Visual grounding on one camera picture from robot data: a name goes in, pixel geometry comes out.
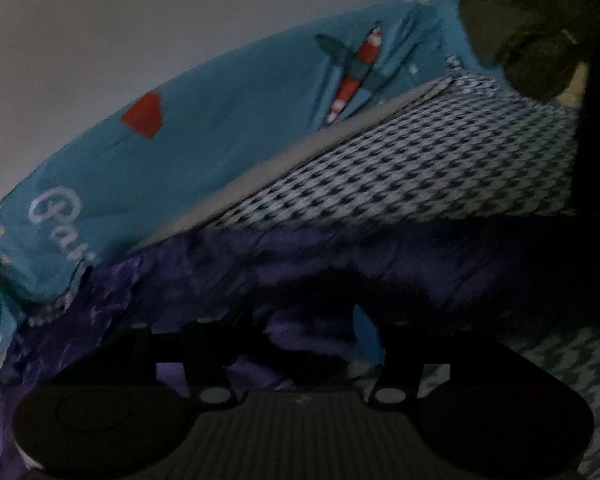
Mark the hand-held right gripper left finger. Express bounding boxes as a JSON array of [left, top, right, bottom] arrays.
[[44, 309, 257, 407]]

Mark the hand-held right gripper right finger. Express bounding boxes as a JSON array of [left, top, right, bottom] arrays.
[[352, 304, 557, 407]]

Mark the purple floral garment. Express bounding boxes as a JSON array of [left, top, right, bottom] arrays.
[[0, 224, 583, 480]]

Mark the houndstooth mattress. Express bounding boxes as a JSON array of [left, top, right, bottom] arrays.
[[134, 66, 600, 480]]

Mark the olive green cloth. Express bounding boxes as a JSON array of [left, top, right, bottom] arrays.
[[456, 0, 600, 109]]

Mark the blue printed bed bumper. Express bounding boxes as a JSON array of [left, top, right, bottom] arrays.
[[0, 0, 477, 378]]

